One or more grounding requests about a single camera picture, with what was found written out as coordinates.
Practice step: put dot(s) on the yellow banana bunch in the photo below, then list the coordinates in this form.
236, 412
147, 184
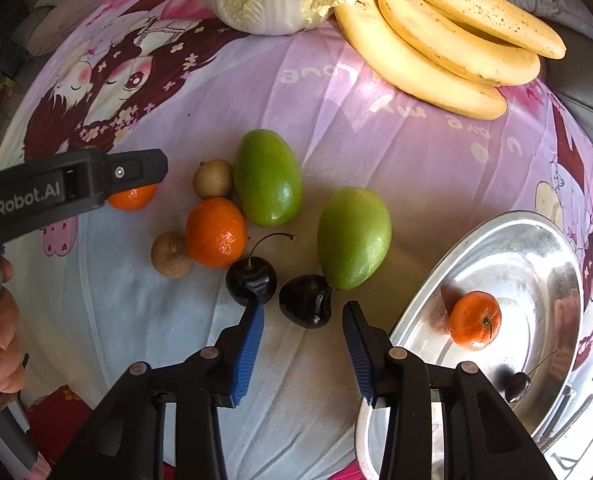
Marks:
426, 60

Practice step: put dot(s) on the green mango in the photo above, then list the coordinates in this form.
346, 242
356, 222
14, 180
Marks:
266, 185
354, 237

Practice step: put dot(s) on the orange mandarin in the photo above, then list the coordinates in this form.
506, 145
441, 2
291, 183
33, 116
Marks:
475, 321
131, 199
216, 232

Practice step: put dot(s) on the grey cushion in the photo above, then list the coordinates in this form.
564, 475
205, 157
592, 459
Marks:
581, 105

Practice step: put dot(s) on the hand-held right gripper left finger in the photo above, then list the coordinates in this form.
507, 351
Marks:
249, 355

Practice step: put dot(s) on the beige pillow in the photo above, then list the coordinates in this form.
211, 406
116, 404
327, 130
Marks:
61, 25

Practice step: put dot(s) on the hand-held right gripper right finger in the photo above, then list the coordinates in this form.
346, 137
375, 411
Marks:
359, 360

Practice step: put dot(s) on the person's left hand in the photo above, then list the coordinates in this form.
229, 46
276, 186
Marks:
4, 325

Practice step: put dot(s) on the brown longan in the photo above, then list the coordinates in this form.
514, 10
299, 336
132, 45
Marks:
212, 178
171, 255

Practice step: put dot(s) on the heart-shaped steel tray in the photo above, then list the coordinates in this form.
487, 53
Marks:
521, 270

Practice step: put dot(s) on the pink cartoon printed blanket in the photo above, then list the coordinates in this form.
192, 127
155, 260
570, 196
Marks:
351, 125

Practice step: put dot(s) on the dark cherry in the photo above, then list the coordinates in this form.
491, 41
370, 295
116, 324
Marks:
304, 302
249, 277
517, 386

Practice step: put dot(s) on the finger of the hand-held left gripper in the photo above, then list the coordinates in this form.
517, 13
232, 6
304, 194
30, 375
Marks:
139, 169

